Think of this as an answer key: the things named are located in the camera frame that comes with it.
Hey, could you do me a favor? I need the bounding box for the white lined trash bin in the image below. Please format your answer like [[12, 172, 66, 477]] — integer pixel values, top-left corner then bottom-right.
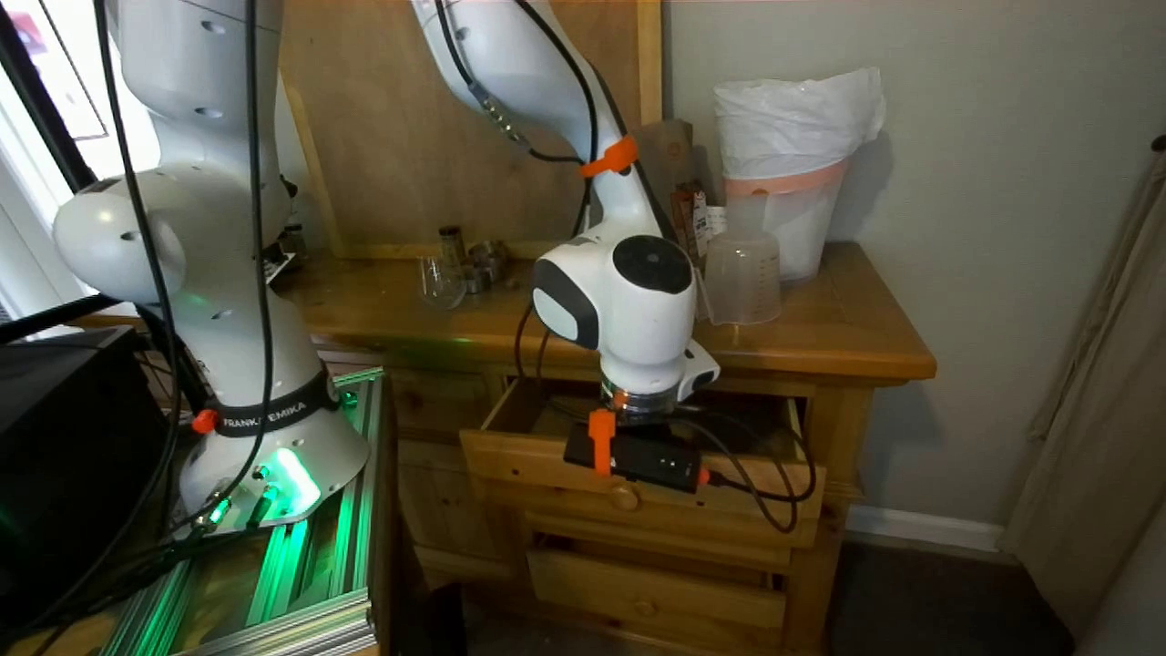
[[714, 70, 885, 281]]

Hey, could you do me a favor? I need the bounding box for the wooden back board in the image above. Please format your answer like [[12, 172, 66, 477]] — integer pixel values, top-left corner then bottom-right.
[[280, 0, 659, 259]]

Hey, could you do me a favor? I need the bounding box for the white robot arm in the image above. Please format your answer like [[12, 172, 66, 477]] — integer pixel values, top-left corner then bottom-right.
[[53, 0, 719, 532]]

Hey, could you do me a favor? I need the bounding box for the beige curtain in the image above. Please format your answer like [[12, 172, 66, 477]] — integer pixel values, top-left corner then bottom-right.
[[1002, 140, 1166, 634]]

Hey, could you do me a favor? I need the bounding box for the clear plastic cup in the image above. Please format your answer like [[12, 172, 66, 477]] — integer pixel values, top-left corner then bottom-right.
[[703, 237, 778, 326]]

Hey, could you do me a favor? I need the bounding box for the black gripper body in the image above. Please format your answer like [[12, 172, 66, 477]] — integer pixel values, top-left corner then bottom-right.
[[563, 428, 703, 491]]

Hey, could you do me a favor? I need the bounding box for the wooden dresser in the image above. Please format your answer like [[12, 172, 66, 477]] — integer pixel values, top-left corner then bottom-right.
[[286, 244, 935, 656]]

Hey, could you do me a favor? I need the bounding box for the clear glass bowl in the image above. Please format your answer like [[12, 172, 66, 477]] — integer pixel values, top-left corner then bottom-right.
[[420, 252, 467, 315]]

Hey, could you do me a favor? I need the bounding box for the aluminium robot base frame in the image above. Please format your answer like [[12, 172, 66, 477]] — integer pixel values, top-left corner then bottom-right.
[[97, 367, 389, 656]]

